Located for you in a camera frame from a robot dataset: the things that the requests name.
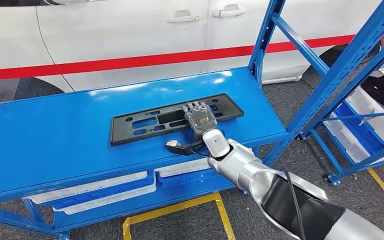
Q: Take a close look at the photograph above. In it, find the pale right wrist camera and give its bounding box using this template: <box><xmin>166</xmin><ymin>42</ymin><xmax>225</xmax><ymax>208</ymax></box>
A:
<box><xmin>164</xmin><ymin>139</ymin><xmax>209</xmax><ymax>157</ymax></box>

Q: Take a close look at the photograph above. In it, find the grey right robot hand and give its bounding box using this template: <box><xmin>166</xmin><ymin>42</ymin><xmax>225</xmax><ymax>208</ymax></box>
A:
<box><xmin>182</xmin><ymin>101</ymin><xmax>219</xmax><ymax>140</ymax></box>

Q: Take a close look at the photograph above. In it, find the blue metal rack with bins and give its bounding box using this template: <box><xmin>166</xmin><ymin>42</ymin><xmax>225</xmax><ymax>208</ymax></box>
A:
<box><xmin>299</xmin><ymin>28</ymin><xmax>384</xmax><ymax>186</ymax></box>

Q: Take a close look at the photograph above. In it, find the white car with red stripe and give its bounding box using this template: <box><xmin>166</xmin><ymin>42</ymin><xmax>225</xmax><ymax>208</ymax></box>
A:
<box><xmin>0</xmin><ymin>0</ymin><xmax>384</xmax><ymax>94</ymax></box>

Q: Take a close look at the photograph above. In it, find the black part in bin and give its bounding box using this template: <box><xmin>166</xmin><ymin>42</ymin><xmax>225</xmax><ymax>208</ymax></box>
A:
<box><xmin>360</xmin><ymin>75</ymin><xmax>384</xmax><ymax>112</ymax></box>

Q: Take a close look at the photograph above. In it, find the black plastic plate frame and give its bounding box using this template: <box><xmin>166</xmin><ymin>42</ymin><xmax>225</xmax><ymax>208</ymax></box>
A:
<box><xmin>109</xmin><ymin>93</ymin><xmax>245</xmax><ymax>147</ymax></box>

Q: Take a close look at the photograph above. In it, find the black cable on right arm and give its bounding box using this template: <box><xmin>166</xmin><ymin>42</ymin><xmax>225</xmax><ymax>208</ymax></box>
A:
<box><xmin>284</xmin><ymin>170</ymin><xmax>308</xmax><ymax>240</ymax></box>

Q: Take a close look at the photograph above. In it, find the large blue metal rack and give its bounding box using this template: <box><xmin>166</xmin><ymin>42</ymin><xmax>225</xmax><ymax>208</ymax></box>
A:
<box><xmin>0</xmin><ymin>0</ymin><xmax>384</xmax><ymax>240</ymax></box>

